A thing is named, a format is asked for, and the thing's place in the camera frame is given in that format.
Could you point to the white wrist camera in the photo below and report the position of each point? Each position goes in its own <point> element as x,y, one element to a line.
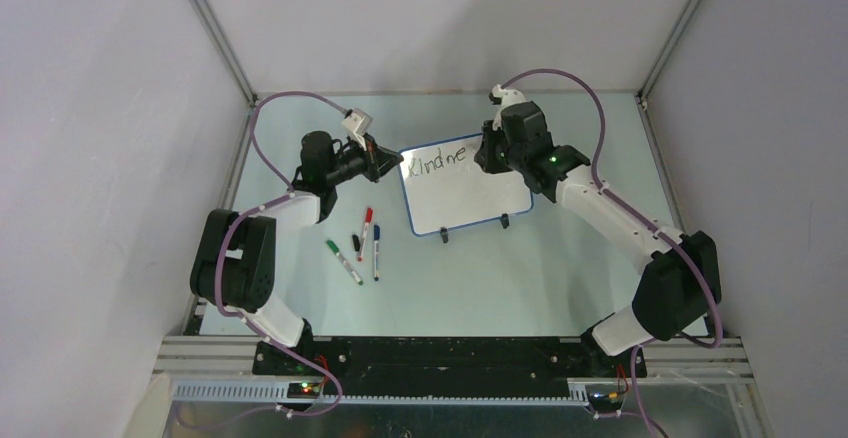
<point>356,123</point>
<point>503,98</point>

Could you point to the blue whiteboard marker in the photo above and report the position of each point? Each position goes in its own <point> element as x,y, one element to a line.
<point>376,253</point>

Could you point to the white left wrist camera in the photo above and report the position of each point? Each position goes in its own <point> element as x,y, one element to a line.
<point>356,123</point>

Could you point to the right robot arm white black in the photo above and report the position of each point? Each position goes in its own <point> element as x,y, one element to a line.
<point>679,280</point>

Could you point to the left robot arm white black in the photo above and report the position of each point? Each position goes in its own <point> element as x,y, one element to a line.
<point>234,267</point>

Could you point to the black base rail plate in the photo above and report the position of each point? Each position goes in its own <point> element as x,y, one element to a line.
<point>478,367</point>

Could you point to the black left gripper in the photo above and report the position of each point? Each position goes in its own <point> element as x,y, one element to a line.
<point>389,160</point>

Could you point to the red whiteboard marker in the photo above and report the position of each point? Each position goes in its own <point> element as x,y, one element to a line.
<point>364,233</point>

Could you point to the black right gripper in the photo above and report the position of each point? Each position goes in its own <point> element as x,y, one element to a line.
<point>486,156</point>

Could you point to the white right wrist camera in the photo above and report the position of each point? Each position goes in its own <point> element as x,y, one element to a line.
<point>503,98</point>

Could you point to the grey slotted cable duct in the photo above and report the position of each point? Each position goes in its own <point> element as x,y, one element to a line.
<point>284,393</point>

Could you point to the green whiteboard marker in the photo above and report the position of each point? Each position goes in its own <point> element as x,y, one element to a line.
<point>345,263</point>

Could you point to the blue-framed whiteboard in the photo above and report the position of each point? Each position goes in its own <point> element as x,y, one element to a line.
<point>445,189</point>

